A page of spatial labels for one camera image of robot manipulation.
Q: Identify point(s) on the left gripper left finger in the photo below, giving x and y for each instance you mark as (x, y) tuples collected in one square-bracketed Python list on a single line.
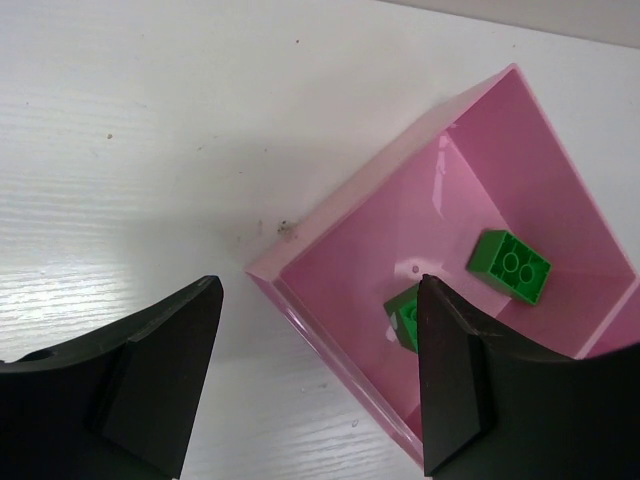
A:
[(116, 403)]

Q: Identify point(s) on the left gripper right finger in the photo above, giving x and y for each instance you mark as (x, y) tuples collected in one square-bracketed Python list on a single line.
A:
[(497, 405)]

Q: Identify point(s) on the green on yellow lego stack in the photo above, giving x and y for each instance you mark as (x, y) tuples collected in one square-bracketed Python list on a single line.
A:
[(402, 313)]

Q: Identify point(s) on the green square lego brick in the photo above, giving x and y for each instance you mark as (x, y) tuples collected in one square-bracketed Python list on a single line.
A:
[(510, 266)]

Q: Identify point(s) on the small pink bin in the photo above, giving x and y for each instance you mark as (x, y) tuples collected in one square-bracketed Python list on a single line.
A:
[(619, 329)]

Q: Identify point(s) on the large pink bin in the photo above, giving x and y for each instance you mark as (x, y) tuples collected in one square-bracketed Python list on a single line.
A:
[(486, 159)]

